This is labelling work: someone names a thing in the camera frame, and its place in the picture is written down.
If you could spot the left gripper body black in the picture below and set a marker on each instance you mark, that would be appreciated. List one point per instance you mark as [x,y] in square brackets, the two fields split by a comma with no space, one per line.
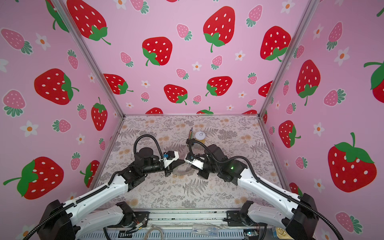
[167,171]

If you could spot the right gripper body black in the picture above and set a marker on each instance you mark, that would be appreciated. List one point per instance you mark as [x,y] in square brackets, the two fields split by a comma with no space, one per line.
[208,168]

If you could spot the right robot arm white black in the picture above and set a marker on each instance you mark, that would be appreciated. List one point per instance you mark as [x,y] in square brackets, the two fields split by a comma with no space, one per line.
[300,212]

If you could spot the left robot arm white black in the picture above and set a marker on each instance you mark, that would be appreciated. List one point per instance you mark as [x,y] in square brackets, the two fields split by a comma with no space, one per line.
[66,221]

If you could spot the yellow tin can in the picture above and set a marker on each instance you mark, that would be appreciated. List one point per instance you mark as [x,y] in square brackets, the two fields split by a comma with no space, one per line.
[200,136]

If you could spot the colourful hex key set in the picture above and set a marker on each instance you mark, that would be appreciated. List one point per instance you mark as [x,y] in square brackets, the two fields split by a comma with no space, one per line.
[190,137]

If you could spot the clear plastic box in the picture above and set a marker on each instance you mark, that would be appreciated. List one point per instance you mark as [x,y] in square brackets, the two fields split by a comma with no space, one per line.
[206,230]

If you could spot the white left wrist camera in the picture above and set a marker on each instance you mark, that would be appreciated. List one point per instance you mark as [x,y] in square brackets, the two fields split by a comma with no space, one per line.
[169,157]

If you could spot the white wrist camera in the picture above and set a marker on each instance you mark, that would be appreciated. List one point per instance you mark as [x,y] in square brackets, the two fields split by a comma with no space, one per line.
[196,163]
[169,157]

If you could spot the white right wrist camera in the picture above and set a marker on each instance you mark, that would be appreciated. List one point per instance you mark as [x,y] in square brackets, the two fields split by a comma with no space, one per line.
[196,163]

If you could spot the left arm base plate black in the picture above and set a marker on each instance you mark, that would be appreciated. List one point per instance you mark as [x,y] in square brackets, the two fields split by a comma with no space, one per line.
[130,220]

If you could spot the aluminium rail frame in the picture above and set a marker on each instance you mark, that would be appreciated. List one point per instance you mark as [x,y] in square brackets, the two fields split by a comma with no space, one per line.
[176,224]

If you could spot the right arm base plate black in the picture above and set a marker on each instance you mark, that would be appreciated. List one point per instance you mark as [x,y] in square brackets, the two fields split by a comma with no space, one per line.
[237,219]

